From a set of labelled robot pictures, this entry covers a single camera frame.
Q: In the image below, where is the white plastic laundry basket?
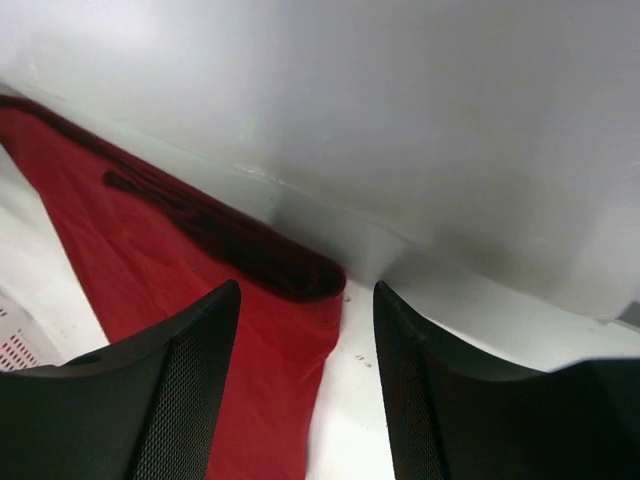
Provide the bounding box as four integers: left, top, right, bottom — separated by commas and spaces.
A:
0, 292, 63, 372

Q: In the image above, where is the dark red t shirt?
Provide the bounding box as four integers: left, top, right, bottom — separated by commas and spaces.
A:
1, 97, 346, 479

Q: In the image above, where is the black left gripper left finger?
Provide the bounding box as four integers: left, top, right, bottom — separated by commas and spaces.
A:
1, 281, 241, 479

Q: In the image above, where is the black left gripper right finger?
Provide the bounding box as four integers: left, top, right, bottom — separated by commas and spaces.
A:
373, 282, 639, 479

